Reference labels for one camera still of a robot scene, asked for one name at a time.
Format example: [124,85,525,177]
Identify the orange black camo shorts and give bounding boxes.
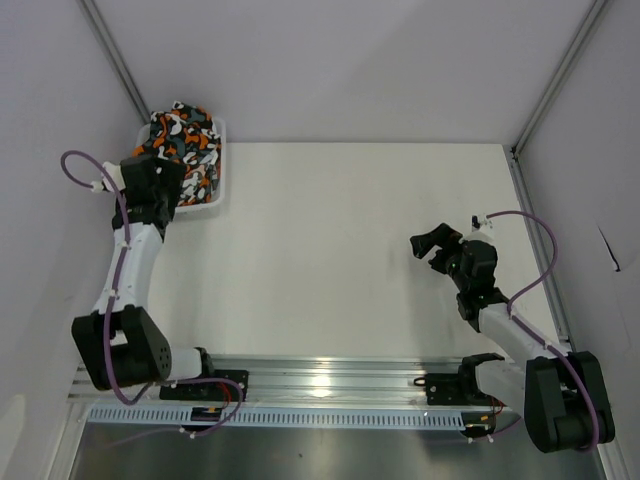
[133,101,223,208]

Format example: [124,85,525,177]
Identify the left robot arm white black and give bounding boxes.
[71,155,209,404]

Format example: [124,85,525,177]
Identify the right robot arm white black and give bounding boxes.
[410,218,615,453]

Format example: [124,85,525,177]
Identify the white plastic basket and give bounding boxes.
[134,109,226,214]

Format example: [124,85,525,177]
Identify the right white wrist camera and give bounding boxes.
[466,214,495,245]

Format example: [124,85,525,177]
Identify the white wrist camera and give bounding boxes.
[466,214,495,245]
[90,162,126,193]

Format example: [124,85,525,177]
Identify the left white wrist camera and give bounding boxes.
[90,162,126,193]

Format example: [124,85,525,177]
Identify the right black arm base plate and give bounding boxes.
[413,373,495,407]

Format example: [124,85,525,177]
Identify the left aluminium frame post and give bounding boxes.
[77,0,151,124]

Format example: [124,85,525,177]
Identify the aluminium frame post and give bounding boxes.
[511,0,614,159]
[77,0,151,124]

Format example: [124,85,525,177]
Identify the aluminium mounting rail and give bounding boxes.
[66,353,531,404]

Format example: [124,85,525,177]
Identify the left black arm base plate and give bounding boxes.
[159,369,249,403]

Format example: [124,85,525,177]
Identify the white slotted cable duct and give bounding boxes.
[88,404,498,431]

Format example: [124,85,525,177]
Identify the right aluminium frame post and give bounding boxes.
[511,0,614,159]

